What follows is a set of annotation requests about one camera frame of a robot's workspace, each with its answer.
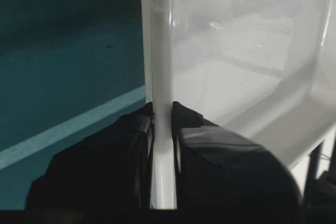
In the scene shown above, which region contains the white plastic tray case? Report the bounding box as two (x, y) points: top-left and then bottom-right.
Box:
(141, 0), (335, 209)

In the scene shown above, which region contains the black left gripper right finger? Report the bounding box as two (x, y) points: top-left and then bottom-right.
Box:
(172, 101), (300, 211)

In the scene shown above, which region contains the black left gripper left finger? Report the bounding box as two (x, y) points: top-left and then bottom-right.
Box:
(26, 103), (153, 211)

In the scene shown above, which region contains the light blue tape strip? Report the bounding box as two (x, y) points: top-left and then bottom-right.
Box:
(1, 86), (145, 169)

